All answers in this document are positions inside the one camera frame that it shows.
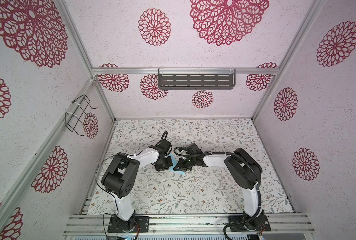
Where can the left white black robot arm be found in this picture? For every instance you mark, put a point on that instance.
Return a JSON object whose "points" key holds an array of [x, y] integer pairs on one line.
{"points": [[119, 180]]}

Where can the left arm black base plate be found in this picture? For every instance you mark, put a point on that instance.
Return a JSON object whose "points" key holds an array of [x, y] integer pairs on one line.
{"points": [[135, 224]]}

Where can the black wire wall rack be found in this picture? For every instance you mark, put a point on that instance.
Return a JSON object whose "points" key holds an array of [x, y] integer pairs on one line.
{"points": [[82, 121]]}

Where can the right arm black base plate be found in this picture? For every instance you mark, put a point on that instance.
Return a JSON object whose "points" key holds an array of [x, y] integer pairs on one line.
{"points": [[249, 225]]}

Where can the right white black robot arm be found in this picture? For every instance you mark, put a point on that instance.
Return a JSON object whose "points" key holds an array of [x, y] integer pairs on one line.
{"points": [[245, 171]]}

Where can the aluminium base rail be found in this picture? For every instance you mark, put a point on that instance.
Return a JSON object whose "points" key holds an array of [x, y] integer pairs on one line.
{"points": [[196, 224]]}

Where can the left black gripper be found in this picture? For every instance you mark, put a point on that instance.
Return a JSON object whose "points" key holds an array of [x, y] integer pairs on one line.
{"points": [[158, 168]]}

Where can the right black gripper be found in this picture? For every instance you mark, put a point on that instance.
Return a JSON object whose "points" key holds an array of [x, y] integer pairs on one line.
{"points": [[181, 168]]}

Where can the dark grey slotted wall shelf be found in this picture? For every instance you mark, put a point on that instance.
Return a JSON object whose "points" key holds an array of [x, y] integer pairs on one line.
{"points": [[195, 81]]}

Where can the light blue square paper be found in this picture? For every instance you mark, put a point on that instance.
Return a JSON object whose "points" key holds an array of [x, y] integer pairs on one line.
{"points": [[174, 162]]}

